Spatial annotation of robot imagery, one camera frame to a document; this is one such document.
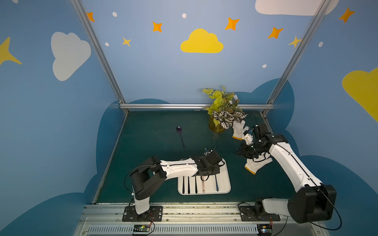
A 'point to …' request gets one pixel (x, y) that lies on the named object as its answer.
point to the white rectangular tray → (223, 180)
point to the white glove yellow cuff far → (238, 129)
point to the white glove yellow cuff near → (252, 164)
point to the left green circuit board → (141, 228)
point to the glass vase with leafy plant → (225, 110)
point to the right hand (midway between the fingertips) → (239, 152)
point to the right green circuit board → (264, 229)
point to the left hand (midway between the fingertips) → (219, 167)
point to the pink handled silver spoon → (203, 186)
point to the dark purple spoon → (179, 130)
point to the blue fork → (217, 188)
